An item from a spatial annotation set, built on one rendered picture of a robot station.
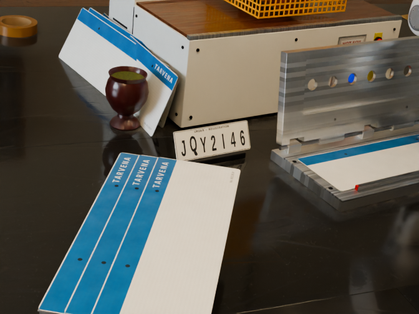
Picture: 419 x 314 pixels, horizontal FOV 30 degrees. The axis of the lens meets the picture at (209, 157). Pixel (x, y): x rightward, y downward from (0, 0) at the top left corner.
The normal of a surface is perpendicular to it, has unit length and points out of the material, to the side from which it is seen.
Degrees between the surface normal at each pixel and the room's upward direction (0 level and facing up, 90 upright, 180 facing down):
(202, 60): 90
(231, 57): 90
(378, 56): 81
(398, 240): 0
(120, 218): 0
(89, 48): 63
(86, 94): 0
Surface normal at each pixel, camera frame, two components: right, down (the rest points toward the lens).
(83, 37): -0.69, -0.25
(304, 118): 0.53, 0.29
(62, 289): 0.11, -0.89
